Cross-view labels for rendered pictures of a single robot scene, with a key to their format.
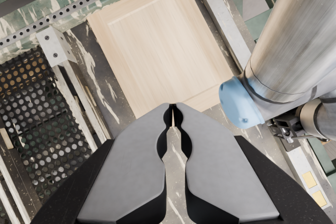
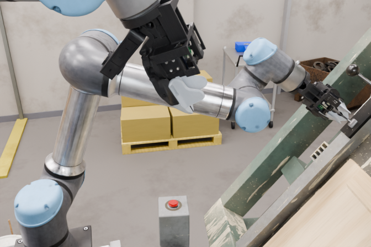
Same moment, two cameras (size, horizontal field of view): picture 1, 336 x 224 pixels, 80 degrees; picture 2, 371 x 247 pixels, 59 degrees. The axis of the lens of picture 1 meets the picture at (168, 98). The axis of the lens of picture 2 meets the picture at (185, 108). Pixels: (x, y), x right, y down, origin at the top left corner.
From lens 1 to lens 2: 0.57 m
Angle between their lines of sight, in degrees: 72
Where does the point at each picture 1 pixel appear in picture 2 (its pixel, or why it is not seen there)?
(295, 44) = not seen: hidden behind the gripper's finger
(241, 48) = (305, 176)
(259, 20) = (290, 176)
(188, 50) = (315, 231)
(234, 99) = (239, 114)
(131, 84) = not seen: outside the picture
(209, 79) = (344, 197)
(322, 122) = (279, 75)
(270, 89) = (223, 98)
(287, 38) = not seen: hidden behind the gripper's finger
